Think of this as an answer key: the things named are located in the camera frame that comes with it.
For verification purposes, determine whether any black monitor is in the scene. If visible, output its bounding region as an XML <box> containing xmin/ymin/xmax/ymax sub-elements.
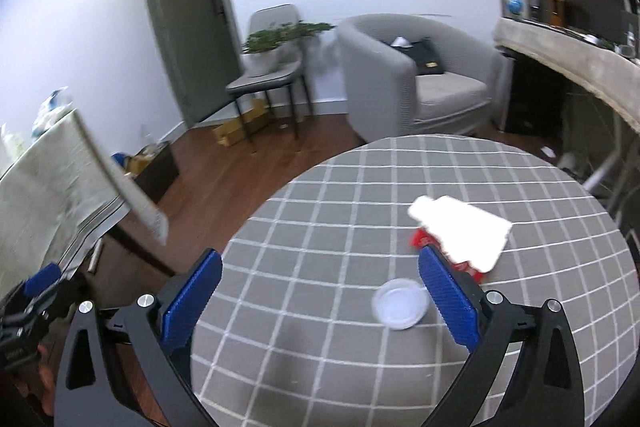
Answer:
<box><xmin>564</xmin><ymin>0</ymin><xmax>625</xmax><ymax>43</ymax></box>

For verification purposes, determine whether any cardboard box on floor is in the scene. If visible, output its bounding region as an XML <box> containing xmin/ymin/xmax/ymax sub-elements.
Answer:
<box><xmin>214</xmin><ymin>98</ymin><xmax>271</xmax><ymax>147</ymax></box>

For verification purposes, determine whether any grey door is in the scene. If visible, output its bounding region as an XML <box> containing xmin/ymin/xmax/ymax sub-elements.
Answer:
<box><xmin>146</xmin><ymin>0</ymin><xmax>241</xmax><ymax>127</ymax></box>

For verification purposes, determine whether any black handbag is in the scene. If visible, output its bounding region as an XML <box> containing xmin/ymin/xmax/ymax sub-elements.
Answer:
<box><xmin>398</xmin><ymin>38</ymin><xmax>446</xmax><ymax>76</ymax></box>

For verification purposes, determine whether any beige lace table runner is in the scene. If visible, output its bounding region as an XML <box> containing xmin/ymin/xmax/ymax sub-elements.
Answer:
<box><xmin>492</xmin><ymin>18</ymin><xmax>640</xmax><ymax>132</ymax></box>

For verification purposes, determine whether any grey checked tablecloth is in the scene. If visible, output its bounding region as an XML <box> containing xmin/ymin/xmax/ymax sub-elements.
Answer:
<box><xmin>192</xmin><ymin>135</ymin><xmax>639</xmax><ymax>426</ymax></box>

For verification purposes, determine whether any red SanDisk box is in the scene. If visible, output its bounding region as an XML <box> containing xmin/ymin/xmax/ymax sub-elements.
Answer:
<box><xmin>408</xmin><ymin>195</ymin><xmax>513</xmax><ymax>283</ymax></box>

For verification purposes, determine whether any potted green plant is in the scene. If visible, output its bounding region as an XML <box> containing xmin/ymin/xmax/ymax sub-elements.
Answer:
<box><xmin>242</xmin><ymin>22</ymin><xmax>334</xmax><ymax>77</ymax></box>

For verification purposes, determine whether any black storage box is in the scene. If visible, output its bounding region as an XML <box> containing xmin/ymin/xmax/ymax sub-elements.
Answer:
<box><xmin>125</xmin><ymin>142</ymin><xmax>180</xmax><ymax>202</ymax></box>

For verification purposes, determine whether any grey armchair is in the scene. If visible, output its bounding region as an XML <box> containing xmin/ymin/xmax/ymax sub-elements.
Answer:
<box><xmin>336</xmin><ymin>14</ymin><xmax>510</xmax><ymax>142</ymax></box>

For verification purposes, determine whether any grey dining chair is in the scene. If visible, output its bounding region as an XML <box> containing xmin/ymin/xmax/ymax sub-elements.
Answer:
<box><xmin>226</xmin><ymin>3</ymin><xmax>314</xmax><ymax>145</ymax></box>

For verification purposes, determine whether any clear plastic lid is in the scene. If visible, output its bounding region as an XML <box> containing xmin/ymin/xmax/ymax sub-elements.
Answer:
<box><xmin>371</xmin><ymin>279</ymin><xmax>431</xmax><ymax>331</ymax></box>

